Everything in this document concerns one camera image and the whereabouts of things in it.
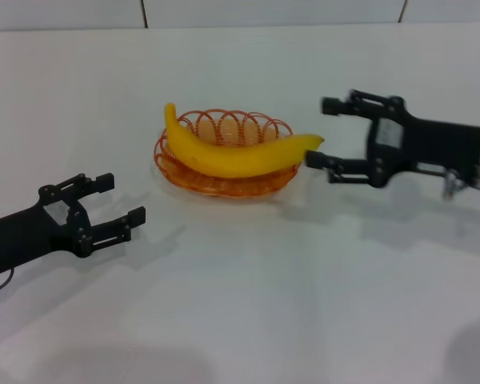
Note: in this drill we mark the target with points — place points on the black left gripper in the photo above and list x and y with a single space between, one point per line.
20 236

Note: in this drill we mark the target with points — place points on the metal right gripper connector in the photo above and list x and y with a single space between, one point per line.
451 184

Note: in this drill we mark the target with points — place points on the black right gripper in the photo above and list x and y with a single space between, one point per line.
440 144

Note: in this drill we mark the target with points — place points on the yellow banana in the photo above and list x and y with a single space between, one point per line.
232 160

